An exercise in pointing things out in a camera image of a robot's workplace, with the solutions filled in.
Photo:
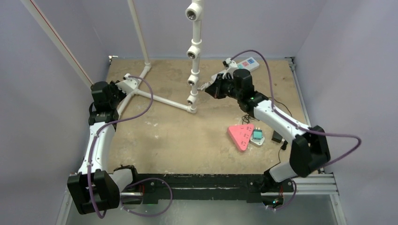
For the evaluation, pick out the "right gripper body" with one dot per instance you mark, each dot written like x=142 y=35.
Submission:
x=216 y=88

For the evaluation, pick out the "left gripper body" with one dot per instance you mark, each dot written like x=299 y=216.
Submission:
x=117 y=94

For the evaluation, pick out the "white multicolour power strip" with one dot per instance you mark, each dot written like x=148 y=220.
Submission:
x=250 y=64

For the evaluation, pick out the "pink triangular power socket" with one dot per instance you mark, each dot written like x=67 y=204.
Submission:
x=240 y=135

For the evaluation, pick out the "white PVC pipe frame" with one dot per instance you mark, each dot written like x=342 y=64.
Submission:
x=168 y=76

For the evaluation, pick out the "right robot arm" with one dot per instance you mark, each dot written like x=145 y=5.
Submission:
x=309 y=147

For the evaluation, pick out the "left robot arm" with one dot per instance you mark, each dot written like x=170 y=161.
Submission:
x=93 y=189

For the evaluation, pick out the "teal white plug adapter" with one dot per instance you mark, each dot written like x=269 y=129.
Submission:
x=257 y=137

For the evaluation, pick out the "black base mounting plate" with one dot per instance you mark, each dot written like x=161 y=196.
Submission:
x=249 y=188

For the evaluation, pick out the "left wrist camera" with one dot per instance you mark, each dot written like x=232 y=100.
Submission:
x=128 y=84

